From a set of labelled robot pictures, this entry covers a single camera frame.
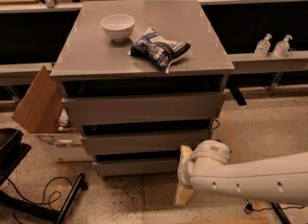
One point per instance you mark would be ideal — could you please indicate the yellow foam padded gripper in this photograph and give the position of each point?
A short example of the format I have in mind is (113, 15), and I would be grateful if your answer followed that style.
(183, 173)

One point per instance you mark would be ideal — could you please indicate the grey bottom drawer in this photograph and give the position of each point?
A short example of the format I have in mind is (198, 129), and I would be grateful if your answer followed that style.
(135, 167)

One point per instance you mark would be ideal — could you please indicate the grey drawer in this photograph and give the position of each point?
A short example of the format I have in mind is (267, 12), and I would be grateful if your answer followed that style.
(135, 167)
(143, 108)
(143, 142)

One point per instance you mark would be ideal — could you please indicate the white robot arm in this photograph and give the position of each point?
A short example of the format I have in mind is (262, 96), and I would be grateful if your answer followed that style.
(207, 169)

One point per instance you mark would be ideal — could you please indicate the grey middle drawer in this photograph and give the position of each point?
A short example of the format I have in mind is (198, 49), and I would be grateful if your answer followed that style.
(143, 142)

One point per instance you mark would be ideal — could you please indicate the grey top drawer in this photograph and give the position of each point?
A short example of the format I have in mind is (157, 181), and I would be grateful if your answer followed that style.
(143, 108)

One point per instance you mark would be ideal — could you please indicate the grey drawer cabinet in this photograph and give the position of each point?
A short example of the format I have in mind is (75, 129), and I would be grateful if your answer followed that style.
(141, 79)

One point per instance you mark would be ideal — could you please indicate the open cardboard box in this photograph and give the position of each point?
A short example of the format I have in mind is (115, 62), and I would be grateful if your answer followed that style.
(38, 114)

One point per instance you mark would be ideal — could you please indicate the black stand leg right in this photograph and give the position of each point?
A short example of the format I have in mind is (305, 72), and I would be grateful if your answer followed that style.
(280, 213)

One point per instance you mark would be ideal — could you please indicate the blue white snack bag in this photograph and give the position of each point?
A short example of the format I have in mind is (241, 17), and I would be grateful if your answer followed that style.
(163, 53)

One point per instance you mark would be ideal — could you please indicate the white bottle in box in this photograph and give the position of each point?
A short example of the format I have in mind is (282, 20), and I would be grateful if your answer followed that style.
(63, 119)

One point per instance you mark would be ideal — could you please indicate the left clear pump bottle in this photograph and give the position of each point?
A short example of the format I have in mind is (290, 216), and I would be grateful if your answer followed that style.
(263, 46)

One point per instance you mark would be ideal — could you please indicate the clear pump bottle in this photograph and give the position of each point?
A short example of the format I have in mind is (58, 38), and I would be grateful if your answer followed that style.
(263, 46)
(282, 47)

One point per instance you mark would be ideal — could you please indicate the right clear pump bottle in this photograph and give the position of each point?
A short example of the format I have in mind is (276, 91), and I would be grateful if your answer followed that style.
(282, 47)

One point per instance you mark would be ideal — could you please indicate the white ceramic bowl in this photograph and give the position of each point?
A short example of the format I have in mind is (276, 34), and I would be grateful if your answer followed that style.
(118, 27)

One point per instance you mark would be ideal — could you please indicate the black bin on cart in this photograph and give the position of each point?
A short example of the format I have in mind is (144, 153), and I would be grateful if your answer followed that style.
(9, 140)

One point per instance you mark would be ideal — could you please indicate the grey metal rail shelf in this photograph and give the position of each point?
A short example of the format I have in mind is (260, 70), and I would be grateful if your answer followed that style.
(263, 62)

